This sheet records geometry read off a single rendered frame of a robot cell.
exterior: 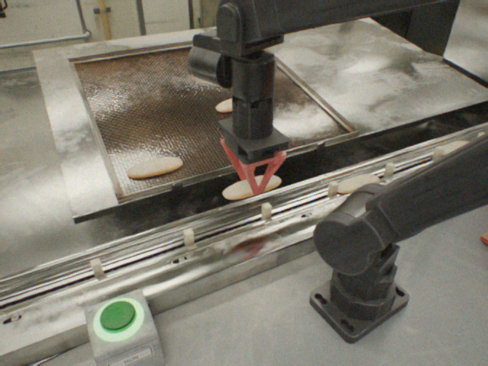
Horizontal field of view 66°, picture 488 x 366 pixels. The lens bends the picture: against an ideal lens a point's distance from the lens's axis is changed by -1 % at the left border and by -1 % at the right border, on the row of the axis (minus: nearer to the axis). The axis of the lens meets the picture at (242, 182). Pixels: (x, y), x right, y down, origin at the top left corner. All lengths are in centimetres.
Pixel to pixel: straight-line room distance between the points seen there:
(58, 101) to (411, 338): 79
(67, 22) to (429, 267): 392
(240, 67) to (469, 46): 87
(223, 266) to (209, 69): 27
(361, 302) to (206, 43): 39
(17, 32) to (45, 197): 346
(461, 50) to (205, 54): 88
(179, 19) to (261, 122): 364
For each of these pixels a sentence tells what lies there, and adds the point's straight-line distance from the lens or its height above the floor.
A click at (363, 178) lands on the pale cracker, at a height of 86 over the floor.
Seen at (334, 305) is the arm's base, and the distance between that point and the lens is 56.
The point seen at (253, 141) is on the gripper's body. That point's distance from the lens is 52.
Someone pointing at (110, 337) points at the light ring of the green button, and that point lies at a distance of 46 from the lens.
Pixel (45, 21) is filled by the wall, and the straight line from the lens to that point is 421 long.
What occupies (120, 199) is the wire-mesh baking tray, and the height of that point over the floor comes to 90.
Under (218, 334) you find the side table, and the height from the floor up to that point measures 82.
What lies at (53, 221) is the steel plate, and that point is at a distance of 77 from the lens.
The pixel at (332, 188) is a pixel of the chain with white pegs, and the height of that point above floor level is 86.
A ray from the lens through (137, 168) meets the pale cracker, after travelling 69.
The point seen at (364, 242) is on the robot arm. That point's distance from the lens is 44.
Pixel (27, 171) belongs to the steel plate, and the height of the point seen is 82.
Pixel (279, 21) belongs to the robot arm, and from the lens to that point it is 43.
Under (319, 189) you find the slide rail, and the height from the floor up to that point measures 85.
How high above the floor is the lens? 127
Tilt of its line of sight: 36 degrees down
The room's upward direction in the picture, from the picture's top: straight up
